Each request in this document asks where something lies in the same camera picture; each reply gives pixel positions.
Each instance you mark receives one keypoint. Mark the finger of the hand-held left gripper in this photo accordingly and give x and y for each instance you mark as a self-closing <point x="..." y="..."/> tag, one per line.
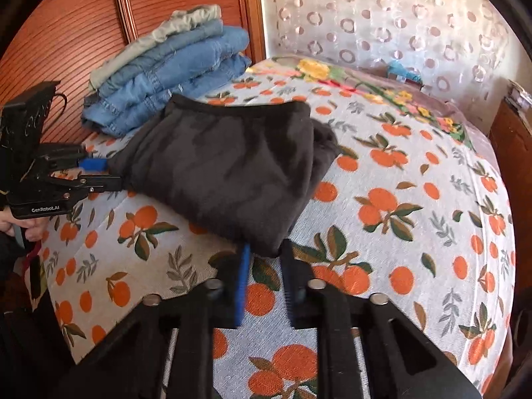
<point x="99" y="184"/>
<point x="93" y="164"/>

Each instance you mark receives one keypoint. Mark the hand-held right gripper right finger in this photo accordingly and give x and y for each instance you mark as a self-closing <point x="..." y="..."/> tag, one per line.
<point x="291" y="286"/>

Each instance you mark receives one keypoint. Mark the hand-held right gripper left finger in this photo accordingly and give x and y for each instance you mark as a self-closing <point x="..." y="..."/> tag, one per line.
<point x="245" y="282"/>

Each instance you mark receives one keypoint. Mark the black pants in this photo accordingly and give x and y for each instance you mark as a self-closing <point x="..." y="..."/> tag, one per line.
<point x="224" y="166"/>

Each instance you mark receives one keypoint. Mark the person's left hand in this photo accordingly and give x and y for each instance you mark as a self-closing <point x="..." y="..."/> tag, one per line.
<point x="25" y="226"/>

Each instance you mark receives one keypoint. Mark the orange fruit print bedsheet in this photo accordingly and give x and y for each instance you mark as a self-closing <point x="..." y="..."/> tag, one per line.
<point x="415" y="237"/>

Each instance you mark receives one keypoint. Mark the brown wooden wardrobe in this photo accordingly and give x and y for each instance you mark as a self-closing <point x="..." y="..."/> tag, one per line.
<point x="62" y="29"/>

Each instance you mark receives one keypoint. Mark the light blue folded jeans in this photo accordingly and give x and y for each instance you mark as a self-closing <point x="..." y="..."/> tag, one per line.
<point x="195" y="33"/>

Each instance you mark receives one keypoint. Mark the floral blanket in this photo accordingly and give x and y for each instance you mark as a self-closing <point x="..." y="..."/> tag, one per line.
<point x="374" y="87"/>

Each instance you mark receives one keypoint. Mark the blue packet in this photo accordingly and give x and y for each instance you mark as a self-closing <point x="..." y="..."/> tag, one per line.
<point x="402" y="71"/>

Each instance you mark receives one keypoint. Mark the wooden side cabinet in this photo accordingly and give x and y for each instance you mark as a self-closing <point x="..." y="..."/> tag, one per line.
<point x="509" y="137"/>

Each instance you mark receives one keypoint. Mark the cluttered small containers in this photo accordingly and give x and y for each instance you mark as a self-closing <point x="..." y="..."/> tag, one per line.
<point x="519" y="93"/>

